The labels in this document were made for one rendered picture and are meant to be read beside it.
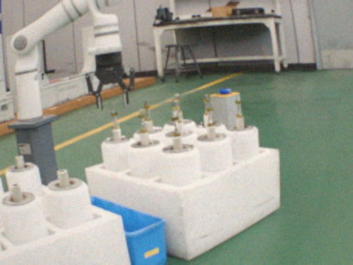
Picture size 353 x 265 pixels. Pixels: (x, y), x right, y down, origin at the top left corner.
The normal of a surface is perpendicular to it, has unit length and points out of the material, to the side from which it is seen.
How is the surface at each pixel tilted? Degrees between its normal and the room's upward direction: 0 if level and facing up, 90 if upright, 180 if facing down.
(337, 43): 90
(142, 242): 92
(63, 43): 90
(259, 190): 90
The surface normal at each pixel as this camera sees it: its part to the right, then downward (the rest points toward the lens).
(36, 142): 0.37, 0.16
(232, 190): 0.69, 0.07
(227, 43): -0.39, 0.22
